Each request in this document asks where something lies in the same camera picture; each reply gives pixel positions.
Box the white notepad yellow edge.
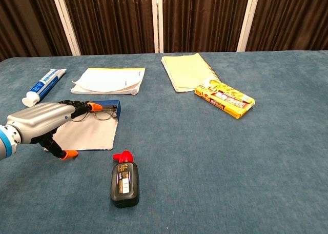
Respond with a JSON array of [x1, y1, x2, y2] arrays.
[[70, 67, 146, 95]]

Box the yellow printed snack box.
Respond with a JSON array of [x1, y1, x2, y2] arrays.
[[194, 79, 256, 120]]

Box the blue box with white lining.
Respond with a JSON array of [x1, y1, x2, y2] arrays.
[[43, 100, 121, 152]]

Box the black ink bottle red cap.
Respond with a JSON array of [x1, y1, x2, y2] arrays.
[[110, 150, 140, 208]]

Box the blue felt table cover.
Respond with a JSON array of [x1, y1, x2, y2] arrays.
[[0, 50, 328, 234]]

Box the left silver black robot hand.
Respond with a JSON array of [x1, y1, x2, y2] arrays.
[[6, 100, 104, 161]]

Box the yellow spiral notebook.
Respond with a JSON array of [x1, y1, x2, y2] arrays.
[[161, 52, 222, 93]]

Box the white double partition post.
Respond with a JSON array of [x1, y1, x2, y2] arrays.
[[151, 0, 165, 54]]

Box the white partition frame post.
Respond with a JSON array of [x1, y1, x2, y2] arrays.
[[236, 0, 261, 52], [50, 0, 81, 56]]

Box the blue white toothpaste tube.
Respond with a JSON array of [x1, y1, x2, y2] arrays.
[[22, 68, 67, 108]]

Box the dark brown curtain panel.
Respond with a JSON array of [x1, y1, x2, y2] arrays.
[[60, 0, 155, 56], [245, 0, 328, 52], [162, 0, 252, 53], [0, 0, 72, 62]]

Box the thin black metal eyeglasses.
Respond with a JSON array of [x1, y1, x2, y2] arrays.
[[70, 105, 119, 122]]

